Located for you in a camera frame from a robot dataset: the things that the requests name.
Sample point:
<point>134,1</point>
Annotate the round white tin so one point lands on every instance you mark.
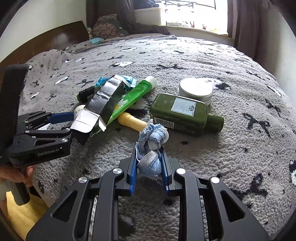
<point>195,89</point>

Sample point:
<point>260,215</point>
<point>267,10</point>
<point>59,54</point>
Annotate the brown patterned pillow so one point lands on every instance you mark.
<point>106,27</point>

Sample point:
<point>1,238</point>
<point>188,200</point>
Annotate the black tube with green cap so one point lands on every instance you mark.
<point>85,93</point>

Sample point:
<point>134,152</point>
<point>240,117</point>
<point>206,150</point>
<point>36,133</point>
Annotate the blue snack packet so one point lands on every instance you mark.
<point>131,81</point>

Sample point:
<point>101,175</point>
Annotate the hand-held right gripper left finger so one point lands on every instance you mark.
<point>133,178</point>

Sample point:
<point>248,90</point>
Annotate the dark green labelled bottle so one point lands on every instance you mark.
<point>166,109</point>

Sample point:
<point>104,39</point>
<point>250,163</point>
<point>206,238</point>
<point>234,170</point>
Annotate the grey printed blanket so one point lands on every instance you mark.
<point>208,150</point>

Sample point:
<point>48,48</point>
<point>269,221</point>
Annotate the green tube with white cap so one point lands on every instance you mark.
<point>136,90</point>

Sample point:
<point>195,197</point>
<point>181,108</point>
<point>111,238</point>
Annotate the light blue cloth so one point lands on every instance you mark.
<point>150,162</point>

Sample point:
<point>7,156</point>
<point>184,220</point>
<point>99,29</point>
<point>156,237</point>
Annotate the white storage box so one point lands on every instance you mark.
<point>149,16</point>

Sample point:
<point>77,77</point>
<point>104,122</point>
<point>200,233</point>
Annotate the brown window curtain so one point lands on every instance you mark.
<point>242,20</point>

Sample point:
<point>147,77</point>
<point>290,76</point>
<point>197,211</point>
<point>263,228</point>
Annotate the dark grey knitted throw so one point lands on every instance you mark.
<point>152,29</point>

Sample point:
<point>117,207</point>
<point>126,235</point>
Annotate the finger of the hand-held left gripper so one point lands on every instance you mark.
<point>53,134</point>
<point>61,117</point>

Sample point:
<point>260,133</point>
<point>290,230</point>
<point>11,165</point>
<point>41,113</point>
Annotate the small teal packet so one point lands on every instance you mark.
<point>96,40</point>

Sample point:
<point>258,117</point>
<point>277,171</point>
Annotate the person's left hand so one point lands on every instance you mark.
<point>13,175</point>

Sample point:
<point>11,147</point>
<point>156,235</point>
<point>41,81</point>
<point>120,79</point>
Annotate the dark wooden headboard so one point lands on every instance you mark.
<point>46,37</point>

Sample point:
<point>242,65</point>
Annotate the dark hanging cloth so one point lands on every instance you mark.
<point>127,14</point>

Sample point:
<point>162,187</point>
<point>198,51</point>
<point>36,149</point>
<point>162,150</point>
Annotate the metal drying rack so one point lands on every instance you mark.
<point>185,3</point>

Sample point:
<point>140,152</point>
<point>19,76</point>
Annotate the green daisy carton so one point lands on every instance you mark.
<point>104,102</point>

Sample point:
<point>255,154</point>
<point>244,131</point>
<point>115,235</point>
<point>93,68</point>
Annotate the pale yellow plastic bottle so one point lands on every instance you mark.
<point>131,120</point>

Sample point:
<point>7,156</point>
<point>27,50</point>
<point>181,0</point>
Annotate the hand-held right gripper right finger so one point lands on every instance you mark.
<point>164,171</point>

